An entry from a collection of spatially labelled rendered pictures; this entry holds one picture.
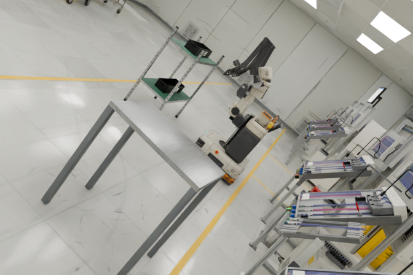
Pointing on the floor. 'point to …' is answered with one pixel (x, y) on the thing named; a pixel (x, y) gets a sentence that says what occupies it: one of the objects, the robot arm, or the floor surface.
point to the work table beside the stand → (163, 130)
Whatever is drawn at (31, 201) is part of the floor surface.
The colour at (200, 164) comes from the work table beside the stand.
